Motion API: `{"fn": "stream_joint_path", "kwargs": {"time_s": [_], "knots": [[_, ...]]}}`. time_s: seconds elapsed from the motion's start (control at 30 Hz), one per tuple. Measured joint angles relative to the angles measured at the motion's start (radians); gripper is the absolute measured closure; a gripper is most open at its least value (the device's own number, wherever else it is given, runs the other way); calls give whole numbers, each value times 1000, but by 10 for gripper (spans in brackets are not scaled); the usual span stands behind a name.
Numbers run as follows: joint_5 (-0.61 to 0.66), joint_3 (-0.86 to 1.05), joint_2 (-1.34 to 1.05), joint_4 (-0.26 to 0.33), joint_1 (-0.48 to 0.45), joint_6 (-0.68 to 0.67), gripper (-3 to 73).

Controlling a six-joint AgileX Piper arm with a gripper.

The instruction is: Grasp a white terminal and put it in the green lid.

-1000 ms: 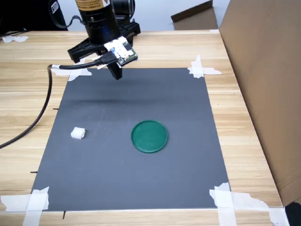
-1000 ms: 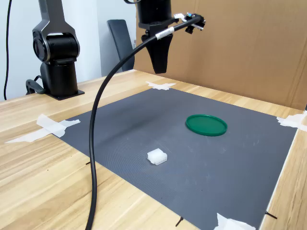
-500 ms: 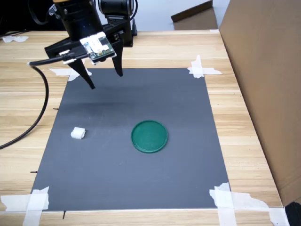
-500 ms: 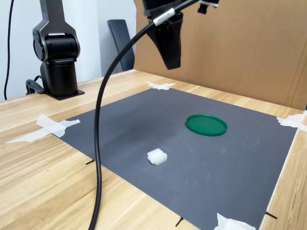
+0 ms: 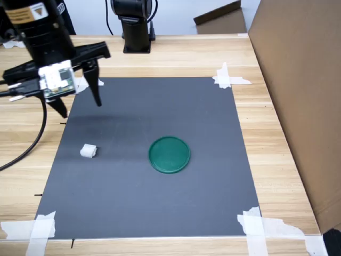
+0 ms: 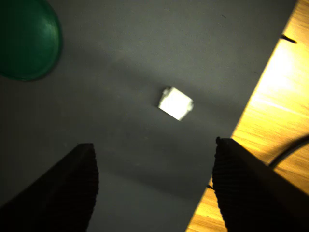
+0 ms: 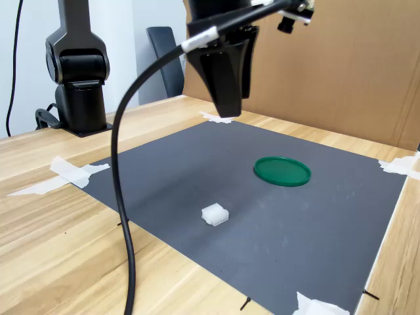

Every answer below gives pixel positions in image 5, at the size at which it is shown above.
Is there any small white plastic terminal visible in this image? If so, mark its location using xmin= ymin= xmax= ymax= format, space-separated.
xmin=79 ymin=143 xmax=98 ymax=159

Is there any round green lid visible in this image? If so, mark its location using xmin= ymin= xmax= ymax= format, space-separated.
xmin=148 ymin=135 xmax=191 ymax=175

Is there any white tape cross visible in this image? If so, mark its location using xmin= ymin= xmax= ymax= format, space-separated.
xmin=0 ymin=211 xmax=56 ymax=256
xmin=237 ymin=206 xmax=306 ymax=256
xmin=212 ymin=62 xmax=253 ymax=90
xmin=75 ymin=76 xmax=105 ymax=93

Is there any person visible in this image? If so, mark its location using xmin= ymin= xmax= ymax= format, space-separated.
xmin=56 ymin=0 xmax=77 ymax=36

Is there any dark grey mat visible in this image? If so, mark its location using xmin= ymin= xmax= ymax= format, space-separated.
xmin=34 ymin=76 xmax=262 ymax=239

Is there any crumpled white tape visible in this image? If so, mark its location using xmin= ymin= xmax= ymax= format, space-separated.
xmin=2 ymin=39 xmax=27 ymax=49

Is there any small brown cardboard box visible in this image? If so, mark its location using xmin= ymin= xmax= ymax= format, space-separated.
xmin=193 ymin=0 xmax=248 ymax=35

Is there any large brown cardboard box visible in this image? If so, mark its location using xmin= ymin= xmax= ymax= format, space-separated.
xmin=247 ymin=0 xmax=341 ymax=235

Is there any short white tape piece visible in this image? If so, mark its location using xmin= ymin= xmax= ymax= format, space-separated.
xmin=304 ymin=235 xmax=329 ymax=256

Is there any black object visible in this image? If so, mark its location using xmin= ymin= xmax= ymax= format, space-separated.
xmin=322 ymin=228 xmax=341 ymax=256

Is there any white camera box circuit board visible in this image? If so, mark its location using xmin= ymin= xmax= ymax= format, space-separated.
xmin=38 ymin=59 xmax=79 ymax=103

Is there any thick black camera cable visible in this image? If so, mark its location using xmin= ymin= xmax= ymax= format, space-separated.
xmin=0 ymin=79 xmax=48 ymax=172

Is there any thin black cable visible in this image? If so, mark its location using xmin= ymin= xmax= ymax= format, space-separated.
xmin=104 ymin=0 xmax=115 ymax=36

